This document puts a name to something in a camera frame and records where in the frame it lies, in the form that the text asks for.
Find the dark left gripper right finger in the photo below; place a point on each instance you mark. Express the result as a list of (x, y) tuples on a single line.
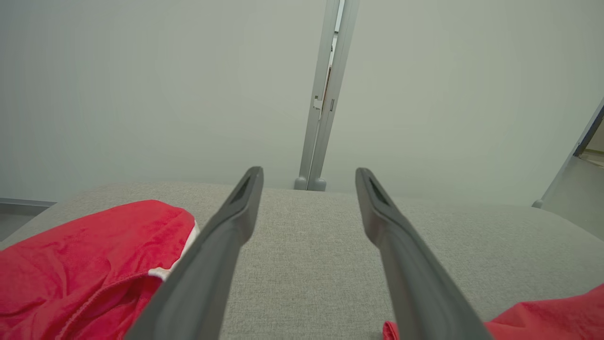
[(420, 293)]

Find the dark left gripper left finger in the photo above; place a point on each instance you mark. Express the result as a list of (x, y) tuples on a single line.
[(203, 283)]

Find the red shorts white stripe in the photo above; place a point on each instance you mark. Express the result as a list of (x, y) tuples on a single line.
[(85, 264)]

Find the red white basketball jersey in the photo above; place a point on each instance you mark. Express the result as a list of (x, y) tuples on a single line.
[(552, 321)]

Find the grey partition post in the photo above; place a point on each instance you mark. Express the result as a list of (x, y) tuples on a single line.
[(332, 132), (314, 132)]

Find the grey wall skirting strip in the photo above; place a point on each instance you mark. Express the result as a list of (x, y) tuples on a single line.
[(23, 205)]

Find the slanted grey partition frame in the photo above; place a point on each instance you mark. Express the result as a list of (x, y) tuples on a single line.
[(585, 137)]

